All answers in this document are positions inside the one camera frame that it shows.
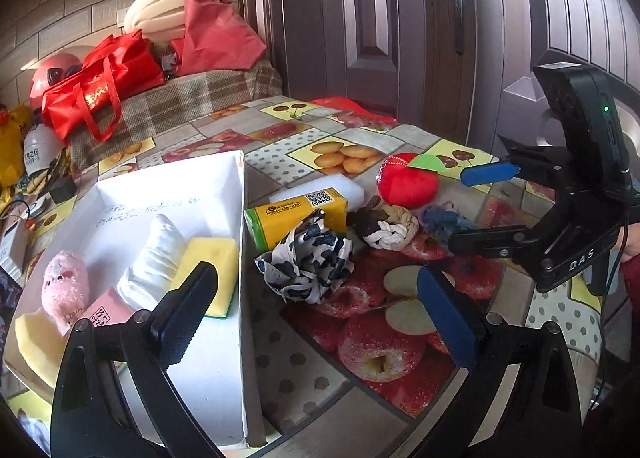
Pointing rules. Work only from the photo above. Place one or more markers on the white power bank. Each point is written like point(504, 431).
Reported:
point(12, 245)

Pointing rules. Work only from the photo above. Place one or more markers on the pink tissue packet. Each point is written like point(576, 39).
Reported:
point(107, 310)

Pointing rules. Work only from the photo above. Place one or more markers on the white wall socket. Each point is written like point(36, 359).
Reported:
point(121, 18)

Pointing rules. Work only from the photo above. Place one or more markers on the black power adapter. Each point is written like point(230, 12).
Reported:
point(62, 190)

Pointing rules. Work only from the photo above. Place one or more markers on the bundle of cream foam strips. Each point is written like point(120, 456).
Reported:
point(155, 3)

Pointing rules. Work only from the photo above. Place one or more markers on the fruit print tablecloth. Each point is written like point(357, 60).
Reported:
point(295, 338)

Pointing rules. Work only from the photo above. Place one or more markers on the pink plush toy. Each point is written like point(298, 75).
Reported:
point(62, 283)

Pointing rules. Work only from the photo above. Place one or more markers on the red tote bag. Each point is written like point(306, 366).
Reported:
point(100, 83)

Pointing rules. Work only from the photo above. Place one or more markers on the pale yellow foam sponge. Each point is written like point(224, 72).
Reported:
point(37, 348)

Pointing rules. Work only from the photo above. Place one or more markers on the coral fabric bag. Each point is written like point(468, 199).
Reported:
point(215, 33)

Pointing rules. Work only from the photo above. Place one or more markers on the red plush apple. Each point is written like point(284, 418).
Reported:
point(405, 183)

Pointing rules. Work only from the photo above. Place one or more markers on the pink helmet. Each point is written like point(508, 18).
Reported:
point(47, 78)

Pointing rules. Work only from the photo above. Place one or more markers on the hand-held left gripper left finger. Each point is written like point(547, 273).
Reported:
point(182, 320)

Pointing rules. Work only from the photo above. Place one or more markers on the plaid covered box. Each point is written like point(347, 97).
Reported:
point(150, 108)

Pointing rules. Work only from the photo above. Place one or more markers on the yellow tissue pack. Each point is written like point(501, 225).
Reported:
point(295, 218)

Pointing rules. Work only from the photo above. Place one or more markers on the yellow green scouring sponge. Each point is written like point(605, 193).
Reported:
point(212, 258)

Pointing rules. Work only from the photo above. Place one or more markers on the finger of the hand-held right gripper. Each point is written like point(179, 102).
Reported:
point(490, 174)
point(480, 242)

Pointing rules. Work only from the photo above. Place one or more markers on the yellow plastic bag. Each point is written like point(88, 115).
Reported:
point(12, 143)

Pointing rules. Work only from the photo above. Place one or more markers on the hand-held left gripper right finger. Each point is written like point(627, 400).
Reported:
point(447, 318)

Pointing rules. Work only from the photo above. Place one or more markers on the white foam block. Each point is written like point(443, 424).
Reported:
point(350, 188)

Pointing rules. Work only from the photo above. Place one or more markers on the white helmet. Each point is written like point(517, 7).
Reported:
point(42, 148)

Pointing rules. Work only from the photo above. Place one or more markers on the white cardboard box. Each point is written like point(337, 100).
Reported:
point(210, 388)

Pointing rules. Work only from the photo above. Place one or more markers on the black white patterned cloth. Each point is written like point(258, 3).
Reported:
point(305, 258)

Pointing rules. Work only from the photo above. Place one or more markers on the person's right hand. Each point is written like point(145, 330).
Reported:
point(631, 240)

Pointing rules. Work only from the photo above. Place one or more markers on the flat red printed bag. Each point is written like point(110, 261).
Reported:
point(350, 106)

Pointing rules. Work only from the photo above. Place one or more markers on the yellow crumpled cloth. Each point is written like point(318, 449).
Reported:
point(35, 184)

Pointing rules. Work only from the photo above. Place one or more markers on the brown panelled door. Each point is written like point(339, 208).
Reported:
point(525, 13)
point(370, 13)

